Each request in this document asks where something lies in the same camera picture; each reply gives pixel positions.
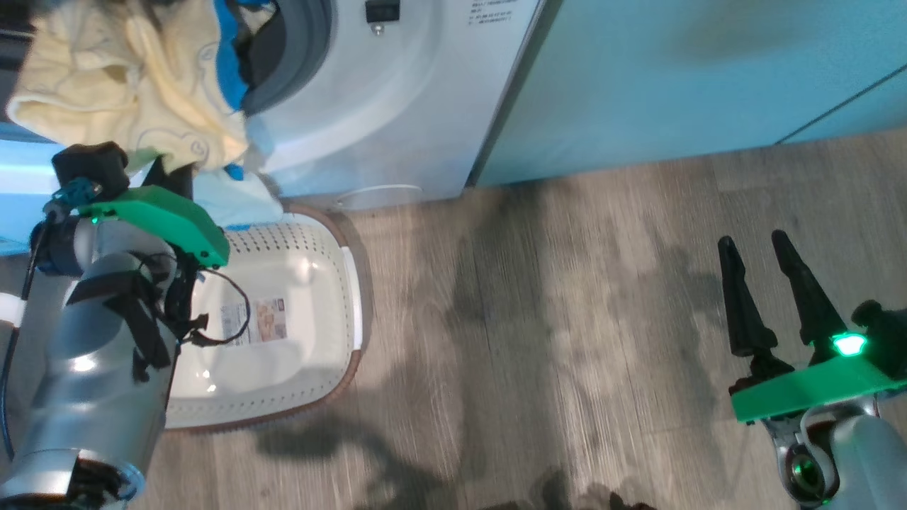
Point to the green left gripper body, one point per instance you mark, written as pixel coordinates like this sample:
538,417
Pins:
170,216

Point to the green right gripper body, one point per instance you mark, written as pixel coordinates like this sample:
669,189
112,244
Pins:
808,393

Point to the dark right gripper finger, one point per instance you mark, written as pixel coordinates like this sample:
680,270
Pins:
811,304
744,312

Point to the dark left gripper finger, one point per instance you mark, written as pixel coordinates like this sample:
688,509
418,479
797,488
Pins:
181,183
157,180

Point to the cream bear print garment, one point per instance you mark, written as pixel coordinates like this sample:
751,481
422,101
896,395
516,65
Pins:
120,78

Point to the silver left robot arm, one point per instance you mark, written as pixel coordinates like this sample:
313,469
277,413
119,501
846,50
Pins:
92,368

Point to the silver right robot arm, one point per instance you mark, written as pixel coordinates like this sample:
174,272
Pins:
864,460

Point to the paper sticker inside basket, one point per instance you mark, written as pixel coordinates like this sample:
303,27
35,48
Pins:
255,322

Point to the cream perforated laundry basket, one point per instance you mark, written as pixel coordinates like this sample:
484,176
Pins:
312,283

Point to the black door latch socket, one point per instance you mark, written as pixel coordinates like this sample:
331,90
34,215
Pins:
382,10

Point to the teal cabinet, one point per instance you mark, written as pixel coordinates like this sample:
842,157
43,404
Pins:
673,78

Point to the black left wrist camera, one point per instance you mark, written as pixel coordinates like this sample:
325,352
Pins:
88,166

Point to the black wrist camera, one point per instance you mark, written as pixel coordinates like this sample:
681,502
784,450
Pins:
886,333
88,166

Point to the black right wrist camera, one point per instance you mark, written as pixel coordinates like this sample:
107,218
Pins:
886,333

